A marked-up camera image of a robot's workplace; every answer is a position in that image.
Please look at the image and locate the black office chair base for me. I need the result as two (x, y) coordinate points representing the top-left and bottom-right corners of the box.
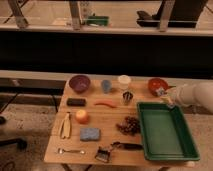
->
(0, 114), (28, 150)

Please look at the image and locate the white cup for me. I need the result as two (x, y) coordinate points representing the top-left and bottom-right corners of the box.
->
(117, 75), (131, 90)

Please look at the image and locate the green plastic tray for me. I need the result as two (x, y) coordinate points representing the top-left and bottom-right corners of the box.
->
(137, 102), (200, 161)

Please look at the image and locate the red bowl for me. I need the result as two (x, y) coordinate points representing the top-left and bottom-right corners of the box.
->
(148, 78), (169, 97)

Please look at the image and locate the bunch of dark grapes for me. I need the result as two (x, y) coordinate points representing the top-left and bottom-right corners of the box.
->
(116, 116), (140, 136)

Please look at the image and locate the blue cup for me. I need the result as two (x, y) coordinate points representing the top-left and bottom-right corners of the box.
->
(101, 80), (112, 94)

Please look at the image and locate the green box on shelf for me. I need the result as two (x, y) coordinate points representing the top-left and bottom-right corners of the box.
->
(86, 15), (109, 26)

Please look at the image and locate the blue sponge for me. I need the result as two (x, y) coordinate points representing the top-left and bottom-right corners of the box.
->
(80, 128), (100, 141)

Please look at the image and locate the black rectangular block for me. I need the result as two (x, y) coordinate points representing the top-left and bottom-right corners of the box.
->
(67, 98), (86, 106)

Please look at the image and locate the patterned small towel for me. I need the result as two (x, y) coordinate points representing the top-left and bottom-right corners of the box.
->
(156, 87), (166, 96)

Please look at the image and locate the purple bowl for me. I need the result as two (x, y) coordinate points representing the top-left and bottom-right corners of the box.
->
(69, 75), (91, 93)

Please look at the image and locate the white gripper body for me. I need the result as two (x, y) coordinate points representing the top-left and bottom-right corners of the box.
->
(162, 88), (178, 108)

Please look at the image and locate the peeled banana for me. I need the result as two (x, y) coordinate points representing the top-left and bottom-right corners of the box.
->
(59, 113), (71, 139)

